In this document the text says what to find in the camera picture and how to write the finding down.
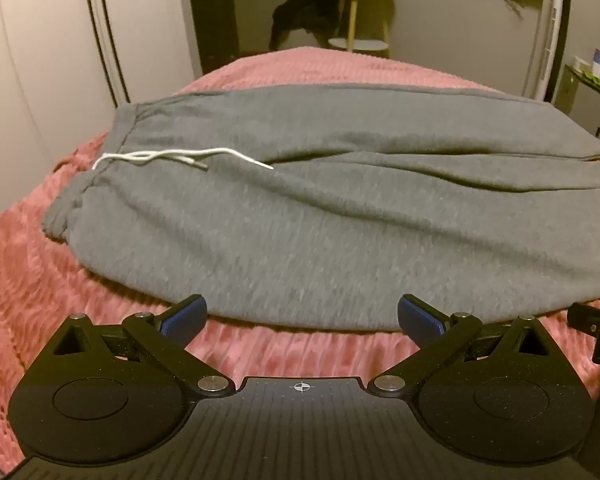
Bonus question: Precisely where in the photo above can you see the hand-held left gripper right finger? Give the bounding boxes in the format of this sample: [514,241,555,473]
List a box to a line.
[373,294,575,397]

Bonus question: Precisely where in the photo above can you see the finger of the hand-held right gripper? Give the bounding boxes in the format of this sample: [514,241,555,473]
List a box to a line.
[566,302,600,367]

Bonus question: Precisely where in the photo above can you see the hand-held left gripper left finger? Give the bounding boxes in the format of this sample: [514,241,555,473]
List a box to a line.
[27,295,232,397]

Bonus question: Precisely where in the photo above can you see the grey sweat pants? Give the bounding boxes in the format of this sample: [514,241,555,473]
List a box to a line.
[41,83,600,334]

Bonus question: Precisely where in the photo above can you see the pink ribbed blanket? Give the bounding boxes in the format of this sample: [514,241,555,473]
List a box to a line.
[0,46,600,467]

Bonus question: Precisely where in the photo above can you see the small grey cabinet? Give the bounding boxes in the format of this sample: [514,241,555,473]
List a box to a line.
[552,64,600,155]

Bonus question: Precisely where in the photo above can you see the tall white tower appliance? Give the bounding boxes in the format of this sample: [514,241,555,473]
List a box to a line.
[533,0,567,104]

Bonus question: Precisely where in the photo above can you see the white sliding wardrobe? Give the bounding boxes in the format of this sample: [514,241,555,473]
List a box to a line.
[0,0,202,233]

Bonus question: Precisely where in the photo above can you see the dark cloth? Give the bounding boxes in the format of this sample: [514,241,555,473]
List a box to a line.
[269,0,344,52]

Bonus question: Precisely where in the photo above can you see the dark wooden door frame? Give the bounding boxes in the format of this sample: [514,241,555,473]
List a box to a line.
[186,0,243,76]

